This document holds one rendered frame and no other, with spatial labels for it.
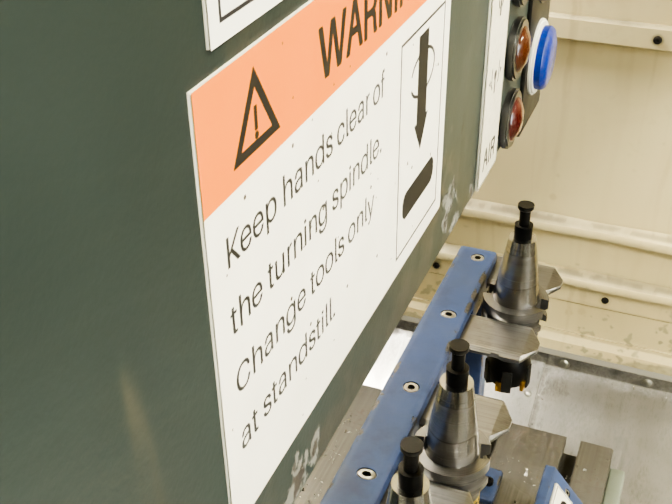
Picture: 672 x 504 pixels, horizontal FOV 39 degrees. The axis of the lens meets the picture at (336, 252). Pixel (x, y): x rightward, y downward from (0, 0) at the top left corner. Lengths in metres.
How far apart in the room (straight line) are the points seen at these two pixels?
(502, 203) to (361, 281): 1.08
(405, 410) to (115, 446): 0.64
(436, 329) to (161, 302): 0.73
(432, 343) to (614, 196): 0.50
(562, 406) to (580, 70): 0.49
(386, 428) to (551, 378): 0.69
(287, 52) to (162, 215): 0.05
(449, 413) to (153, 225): 0.59
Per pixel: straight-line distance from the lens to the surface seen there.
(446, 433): 0.74
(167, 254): 0.16
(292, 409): 0.23
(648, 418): 1.44
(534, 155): 1.30
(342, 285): 0.25
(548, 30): 0.46
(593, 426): 1.42
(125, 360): 0.16
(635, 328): 1.41
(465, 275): 0.96
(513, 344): 0.89
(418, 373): 0.83
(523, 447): 1.25
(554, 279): 0.99
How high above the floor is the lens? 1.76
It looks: 33 degrees down
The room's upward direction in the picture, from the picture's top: 1 degrees counter-clockwise
